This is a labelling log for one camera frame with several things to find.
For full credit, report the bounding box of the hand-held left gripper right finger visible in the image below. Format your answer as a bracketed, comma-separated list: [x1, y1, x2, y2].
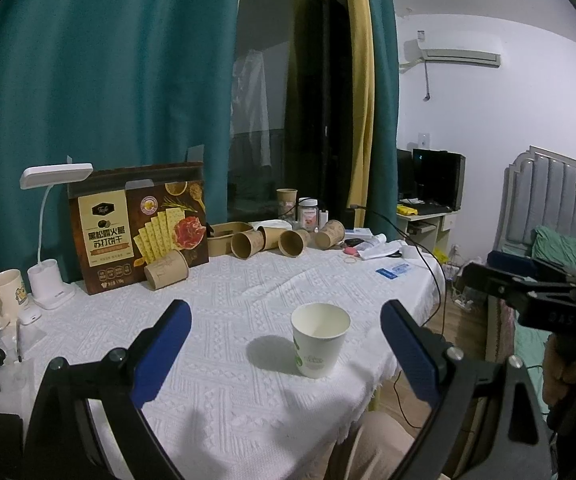
[379, 299, 560, 480]

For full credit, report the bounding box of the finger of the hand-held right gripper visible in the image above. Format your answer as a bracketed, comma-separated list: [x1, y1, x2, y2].
[459, 261, 576, 332]

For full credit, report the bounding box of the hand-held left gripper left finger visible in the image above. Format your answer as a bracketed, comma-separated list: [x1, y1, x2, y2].
[22, 299, 193, 480]

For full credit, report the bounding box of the white paper cup green print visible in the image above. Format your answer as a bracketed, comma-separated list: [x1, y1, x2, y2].
[290, 303, 351, 380]

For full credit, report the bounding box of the person's right forearm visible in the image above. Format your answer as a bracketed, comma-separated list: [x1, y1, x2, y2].
[540, 332, 576, 431]

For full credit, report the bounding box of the brown kraft paper cup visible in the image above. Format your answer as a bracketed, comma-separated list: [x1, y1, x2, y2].
[144, 249, 189, 292]
[276, 188, 299, 221]
[231, 230, 266, 260]
[257, 226, 293, 252]
[315, 219, 346, 251]
[278, 229, 311, 258]

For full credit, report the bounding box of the green pillow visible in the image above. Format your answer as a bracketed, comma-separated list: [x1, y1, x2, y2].
[531, 225, 576, 276]

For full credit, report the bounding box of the grey padded headboard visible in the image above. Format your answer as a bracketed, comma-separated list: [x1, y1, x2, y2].
[503, 145, 576, 256]

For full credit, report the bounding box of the blue card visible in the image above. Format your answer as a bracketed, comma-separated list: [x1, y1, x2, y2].
[375, 263, 415, 281]

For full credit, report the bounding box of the white textured tablecloth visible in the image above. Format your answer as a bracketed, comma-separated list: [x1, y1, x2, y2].
[0, 232, 443, 480]

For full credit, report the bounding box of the white crumpled paper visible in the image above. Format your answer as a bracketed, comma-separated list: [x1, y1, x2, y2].
[355, 234, 421, 262]

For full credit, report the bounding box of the small computer desk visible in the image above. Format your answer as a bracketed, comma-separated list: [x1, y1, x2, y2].
[396, 199, 461, 261]

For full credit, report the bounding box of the brown cracker box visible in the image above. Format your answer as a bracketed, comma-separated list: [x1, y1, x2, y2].
[66, 161, 210, 296]

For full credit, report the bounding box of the kraft paper food bowl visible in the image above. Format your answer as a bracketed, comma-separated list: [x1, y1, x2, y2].
[207, 221, 255, 258]

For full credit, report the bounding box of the black computer monitor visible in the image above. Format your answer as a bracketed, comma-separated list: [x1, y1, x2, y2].
[397, 148, 467, 212]

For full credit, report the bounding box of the white desk lamp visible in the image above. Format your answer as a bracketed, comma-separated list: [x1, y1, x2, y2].
[20, 162, 94, 311]

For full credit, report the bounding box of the cream cartoon mug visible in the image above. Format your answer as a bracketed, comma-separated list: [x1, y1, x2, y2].
[0, 268, 29, 331]

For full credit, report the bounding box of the clear jar white lid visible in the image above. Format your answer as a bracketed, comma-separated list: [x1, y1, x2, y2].
[297, 198, 319, 232]

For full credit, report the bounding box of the narrow teal curtain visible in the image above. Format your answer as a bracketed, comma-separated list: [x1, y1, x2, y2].
[361, 0, 401, 241]

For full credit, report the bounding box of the white air conditioner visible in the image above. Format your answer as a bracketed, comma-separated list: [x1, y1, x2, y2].
[398, 34, 503, 70]

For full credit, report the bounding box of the yellow curtain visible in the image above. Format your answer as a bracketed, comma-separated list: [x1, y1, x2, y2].
[335, 0, 375, 231]

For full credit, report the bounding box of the wide teal curtain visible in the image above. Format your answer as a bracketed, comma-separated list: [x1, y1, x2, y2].
[0, 0, 249, 311]

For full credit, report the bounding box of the dark glass sliding door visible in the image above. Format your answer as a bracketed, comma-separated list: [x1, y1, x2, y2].
[227, 0, 356, 226]

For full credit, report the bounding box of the black cable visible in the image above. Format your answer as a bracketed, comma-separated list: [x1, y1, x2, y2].
[349, 204, 464, 431]

